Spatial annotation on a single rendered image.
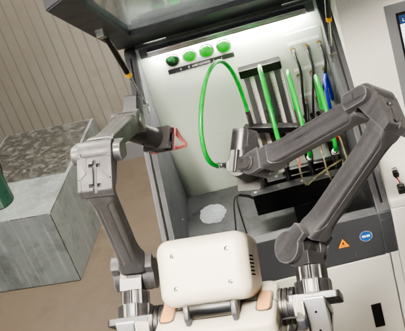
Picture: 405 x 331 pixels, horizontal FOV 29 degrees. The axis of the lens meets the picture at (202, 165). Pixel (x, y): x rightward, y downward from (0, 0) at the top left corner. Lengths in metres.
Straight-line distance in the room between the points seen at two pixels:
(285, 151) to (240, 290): 0.39
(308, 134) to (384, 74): 0.69
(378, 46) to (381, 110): 0.78
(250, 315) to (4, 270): 2.71
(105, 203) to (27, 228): 2.40
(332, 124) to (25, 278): 2.75
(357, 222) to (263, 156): 0.56
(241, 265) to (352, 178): 0.31
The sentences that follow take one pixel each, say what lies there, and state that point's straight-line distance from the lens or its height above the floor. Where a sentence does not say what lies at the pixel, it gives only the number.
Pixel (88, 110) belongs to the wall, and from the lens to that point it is 4.99.
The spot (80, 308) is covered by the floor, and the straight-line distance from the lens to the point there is 4.01.
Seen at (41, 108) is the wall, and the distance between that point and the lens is 5.07.
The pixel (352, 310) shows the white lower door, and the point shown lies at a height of 0.59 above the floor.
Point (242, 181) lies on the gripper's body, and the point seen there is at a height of 1.25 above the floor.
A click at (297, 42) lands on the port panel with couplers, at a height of 1.32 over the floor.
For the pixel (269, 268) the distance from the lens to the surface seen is 2.45.
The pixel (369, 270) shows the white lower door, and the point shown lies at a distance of 2.51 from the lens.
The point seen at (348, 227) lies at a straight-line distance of 2.39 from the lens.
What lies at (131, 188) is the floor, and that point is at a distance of 4.77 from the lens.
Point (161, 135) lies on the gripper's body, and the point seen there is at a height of 1.39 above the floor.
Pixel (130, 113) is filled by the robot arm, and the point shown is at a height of 1.53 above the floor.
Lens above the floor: 2.37
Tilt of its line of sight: 30 degrees down
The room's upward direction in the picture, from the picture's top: 18 degrees counter-clockwise
